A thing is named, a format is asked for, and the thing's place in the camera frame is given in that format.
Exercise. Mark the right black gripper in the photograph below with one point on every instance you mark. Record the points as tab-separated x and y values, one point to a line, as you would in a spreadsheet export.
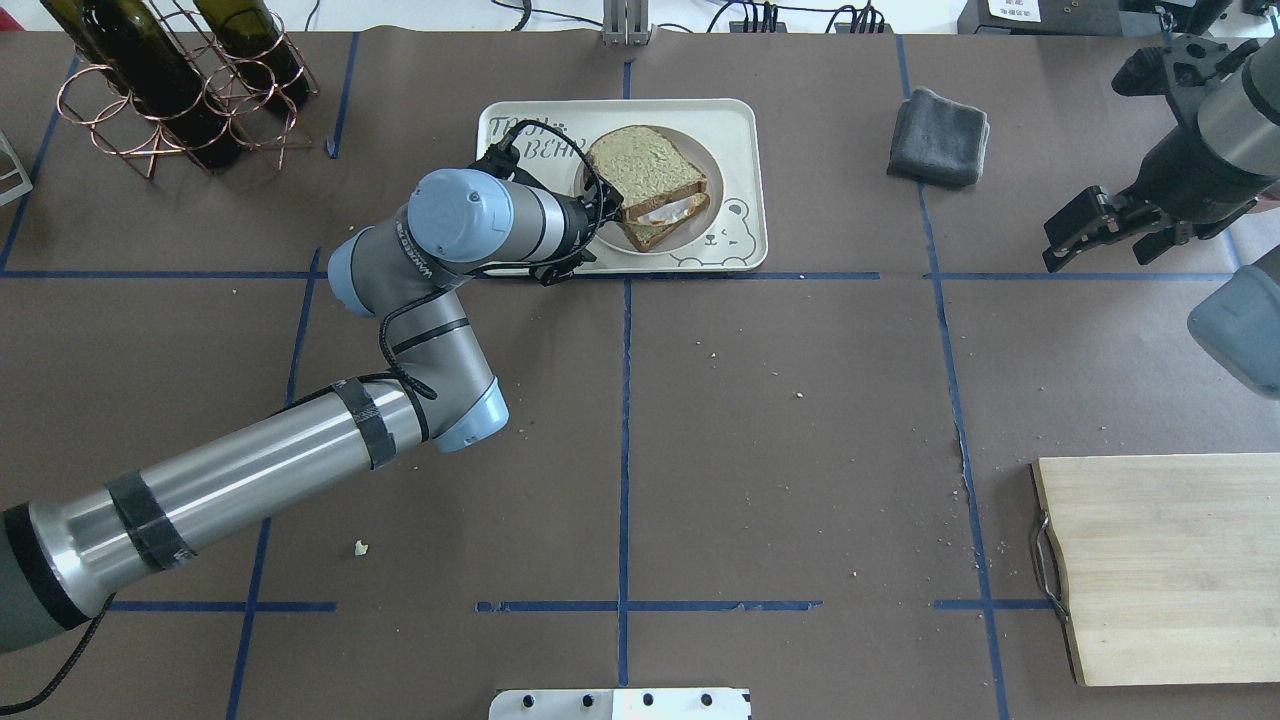
1190	178

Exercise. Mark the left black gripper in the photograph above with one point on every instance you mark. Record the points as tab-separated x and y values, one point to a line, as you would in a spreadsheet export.
579	228

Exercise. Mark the bread slice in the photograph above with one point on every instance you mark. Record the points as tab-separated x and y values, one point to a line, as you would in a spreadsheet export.
646	168
644	233

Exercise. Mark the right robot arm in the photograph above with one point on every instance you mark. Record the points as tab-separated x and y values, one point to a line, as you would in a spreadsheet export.
1237	325

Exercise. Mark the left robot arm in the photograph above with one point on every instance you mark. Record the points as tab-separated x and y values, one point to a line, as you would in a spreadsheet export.
62	561

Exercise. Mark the cream bear tray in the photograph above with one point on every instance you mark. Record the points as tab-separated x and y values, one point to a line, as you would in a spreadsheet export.
717	135

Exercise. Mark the fried egg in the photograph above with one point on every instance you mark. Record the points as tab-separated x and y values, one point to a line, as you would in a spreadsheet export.
673	213

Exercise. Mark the grey folded cloth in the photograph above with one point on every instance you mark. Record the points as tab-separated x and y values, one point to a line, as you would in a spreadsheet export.
938	140

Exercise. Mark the wooden cutting board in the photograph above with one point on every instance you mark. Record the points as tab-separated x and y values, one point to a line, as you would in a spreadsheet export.
1167	566

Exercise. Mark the front green wine bottle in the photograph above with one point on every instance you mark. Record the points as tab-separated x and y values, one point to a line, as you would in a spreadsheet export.
247	31

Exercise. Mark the middle dark wine bottle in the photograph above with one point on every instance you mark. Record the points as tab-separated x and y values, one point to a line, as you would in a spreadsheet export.
141	60

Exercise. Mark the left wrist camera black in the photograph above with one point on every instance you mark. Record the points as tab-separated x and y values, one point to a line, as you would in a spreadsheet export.
500	161

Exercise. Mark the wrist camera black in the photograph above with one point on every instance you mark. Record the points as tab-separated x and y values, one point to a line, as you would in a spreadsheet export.
500	161
1184	72

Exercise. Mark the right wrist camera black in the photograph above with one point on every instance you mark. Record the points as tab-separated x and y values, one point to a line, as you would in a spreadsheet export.
1184	72

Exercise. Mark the aluminium frame post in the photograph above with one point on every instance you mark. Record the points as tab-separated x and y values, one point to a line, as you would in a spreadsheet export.
626	22

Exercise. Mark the copper wire bottle rack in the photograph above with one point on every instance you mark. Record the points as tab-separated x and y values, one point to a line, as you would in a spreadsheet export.
205	81

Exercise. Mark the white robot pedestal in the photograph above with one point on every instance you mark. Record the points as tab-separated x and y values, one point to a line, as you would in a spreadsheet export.
623	703

